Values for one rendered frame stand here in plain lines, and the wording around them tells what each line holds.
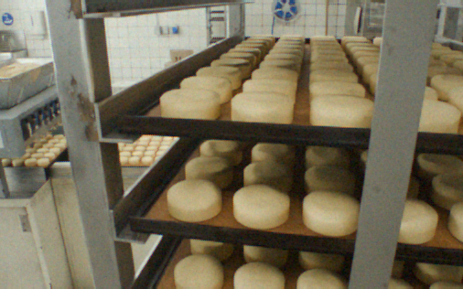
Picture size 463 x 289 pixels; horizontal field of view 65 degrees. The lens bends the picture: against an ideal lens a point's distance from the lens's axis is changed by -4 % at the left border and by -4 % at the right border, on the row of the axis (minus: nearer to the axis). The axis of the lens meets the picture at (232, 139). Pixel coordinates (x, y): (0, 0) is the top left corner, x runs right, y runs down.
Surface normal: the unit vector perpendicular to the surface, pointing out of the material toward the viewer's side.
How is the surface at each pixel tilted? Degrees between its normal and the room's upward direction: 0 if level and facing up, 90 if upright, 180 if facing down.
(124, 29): 90
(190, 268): 0
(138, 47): 90
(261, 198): 0
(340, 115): 90
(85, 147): 90
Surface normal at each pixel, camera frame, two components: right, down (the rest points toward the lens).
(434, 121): -0.19, 0.35
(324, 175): 0.00, -0.93
